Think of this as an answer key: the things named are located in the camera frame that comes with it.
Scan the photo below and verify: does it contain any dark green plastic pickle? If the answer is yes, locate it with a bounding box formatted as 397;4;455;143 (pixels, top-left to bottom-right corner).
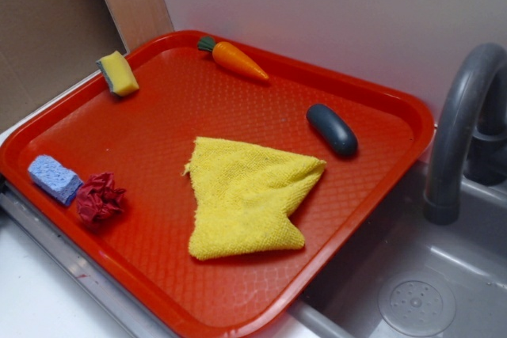
306;104;358;157

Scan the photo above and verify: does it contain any yellow microfiber cloth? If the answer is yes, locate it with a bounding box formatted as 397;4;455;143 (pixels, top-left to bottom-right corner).
185;137;326;260

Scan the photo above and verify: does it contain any orange plastic carrot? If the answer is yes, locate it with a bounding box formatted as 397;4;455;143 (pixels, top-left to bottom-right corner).
197;36;269;82

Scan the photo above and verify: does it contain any red plastic tray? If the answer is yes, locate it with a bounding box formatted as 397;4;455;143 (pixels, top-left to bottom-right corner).
1;31;433;337

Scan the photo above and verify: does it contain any yellow green sponge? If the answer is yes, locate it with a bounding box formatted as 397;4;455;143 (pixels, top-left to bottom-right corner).
97;51;139;97

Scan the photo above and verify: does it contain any crumpled red wrapper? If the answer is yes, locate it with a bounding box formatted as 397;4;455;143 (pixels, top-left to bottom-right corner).
76;172;126;230

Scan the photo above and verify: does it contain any blue sponge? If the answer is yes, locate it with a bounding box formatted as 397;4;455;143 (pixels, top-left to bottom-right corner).
28;155;83;207

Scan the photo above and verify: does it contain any grey toy sink basin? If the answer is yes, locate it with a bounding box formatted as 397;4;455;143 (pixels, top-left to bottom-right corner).
290;164;506;337

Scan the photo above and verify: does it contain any grey toy faucet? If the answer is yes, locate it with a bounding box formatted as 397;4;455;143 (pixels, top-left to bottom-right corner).
424;43;506;225

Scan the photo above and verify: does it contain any brown cardboard panel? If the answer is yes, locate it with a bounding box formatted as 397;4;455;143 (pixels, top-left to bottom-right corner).
1;0;125;131

